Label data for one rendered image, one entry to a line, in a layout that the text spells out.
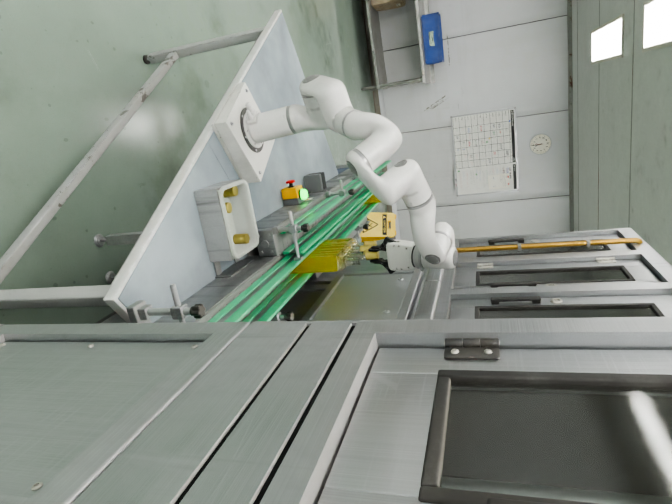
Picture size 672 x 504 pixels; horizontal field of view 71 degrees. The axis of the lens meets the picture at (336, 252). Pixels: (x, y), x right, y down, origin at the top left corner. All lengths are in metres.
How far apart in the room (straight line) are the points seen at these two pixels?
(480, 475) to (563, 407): 0.12
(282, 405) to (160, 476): 0.12
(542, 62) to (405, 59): 1.87
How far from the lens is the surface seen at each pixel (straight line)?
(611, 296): 1.67
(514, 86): 7.37
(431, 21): 6.81
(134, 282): 1.23
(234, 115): 1.62
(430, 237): 1.39
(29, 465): 0.57
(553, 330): 0.58
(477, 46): 7.39
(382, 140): 1.35
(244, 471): 0.42
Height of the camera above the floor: 1.57
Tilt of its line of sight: 18 degrees down
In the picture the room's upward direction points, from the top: 87 degrees clockwise
